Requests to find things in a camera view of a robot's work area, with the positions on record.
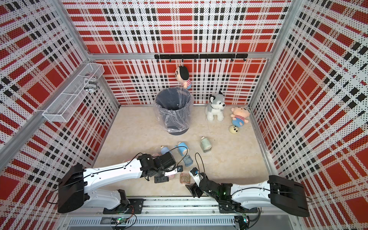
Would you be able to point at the hanging boy doll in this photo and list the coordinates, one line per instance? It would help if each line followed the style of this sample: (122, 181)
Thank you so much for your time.
(182, 76)

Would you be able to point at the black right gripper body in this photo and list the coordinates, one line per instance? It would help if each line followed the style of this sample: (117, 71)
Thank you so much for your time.
(194, 189)

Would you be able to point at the green pencil sharpener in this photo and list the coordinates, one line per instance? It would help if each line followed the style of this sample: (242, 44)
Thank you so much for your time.
(205, 144)

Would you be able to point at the grey white husky plush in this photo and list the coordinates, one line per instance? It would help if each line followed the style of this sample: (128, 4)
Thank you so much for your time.
(215, 107)

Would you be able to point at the pink sharpener shavings tray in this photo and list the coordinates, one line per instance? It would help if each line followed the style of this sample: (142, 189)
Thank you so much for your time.
(185, 178)

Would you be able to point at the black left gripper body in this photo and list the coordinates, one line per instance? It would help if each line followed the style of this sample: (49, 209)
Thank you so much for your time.
(160, 177)

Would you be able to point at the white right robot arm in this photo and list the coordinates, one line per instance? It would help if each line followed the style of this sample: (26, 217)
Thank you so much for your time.
(284, 194)

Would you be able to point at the clear plastic bin liner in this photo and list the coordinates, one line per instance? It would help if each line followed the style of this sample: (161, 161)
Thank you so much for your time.
(172, 115)

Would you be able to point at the white wire mesh shelf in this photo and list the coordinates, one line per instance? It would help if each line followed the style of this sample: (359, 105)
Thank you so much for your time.
(65, 105)

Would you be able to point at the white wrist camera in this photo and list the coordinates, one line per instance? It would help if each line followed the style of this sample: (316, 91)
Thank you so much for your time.
(195, 174)
(178, 169)

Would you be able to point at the small striped can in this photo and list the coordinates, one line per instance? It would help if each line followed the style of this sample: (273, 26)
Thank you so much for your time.
(90, 83)

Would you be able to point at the bright blue pencil sharpener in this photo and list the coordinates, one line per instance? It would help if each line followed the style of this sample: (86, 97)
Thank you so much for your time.
(182, 148)

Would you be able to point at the aluminium front rail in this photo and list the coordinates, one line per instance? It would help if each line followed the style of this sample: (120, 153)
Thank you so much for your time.
(177, 213)

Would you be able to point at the light blue pencil sharpener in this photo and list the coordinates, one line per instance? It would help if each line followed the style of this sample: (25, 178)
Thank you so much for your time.
(164, 150)

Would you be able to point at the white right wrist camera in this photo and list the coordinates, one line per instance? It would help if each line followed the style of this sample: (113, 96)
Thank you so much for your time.
(195, 174)

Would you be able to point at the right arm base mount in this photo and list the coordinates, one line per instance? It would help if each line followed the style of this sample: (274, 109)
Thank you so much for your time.
(229, 206)

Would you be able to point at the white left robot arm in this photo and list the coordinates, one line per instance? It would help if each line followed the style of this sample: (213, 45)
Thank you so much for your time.
(82, 187)

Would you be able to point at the pink pig plush blue shirt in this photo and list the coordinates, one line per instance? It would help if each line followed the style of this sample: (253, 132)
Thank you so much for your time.
(239, 116)

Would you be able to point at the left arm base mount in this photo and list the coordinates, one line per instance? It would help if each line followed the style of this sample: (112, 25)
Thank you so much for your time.
(134, 206)

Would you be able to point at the black hook rail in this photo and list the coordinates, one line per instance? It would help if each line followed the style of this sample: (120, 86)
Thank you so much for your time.
(171, 57)

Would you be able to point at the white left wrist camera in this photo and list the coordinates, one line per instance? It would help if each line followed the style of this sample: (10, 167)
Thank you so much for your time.
(178, 169)

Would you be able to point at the cream round face ball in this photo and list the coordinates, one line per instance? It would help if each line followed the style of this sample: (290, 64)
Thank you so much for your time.
(233, 129)

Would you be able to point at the dark grey trash bin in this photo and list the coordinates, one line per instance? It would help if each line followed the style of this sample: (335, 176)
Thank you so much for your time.
(174, 110)

